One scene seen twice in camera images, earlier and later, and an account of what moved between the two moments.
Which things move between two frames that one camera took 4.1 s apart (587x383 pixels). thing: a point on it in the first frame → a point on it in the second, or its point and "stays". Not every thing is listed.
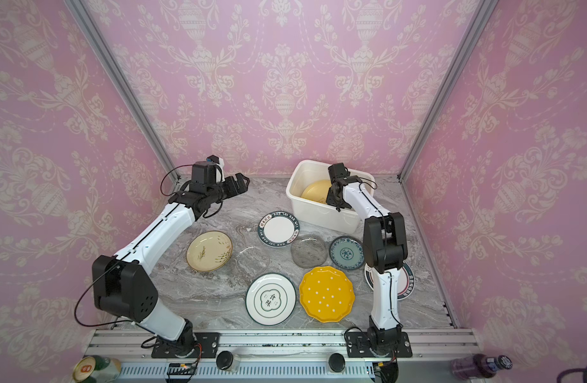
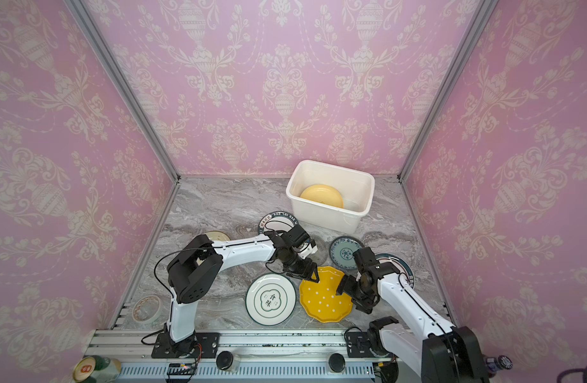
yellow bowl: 317,191 stays
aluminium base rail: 319,355 stays
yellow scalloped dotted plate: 326,294 stays
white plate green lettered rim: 278,229 stays
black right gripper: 331,199 → 346,285
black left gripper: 234,190 → 305,272
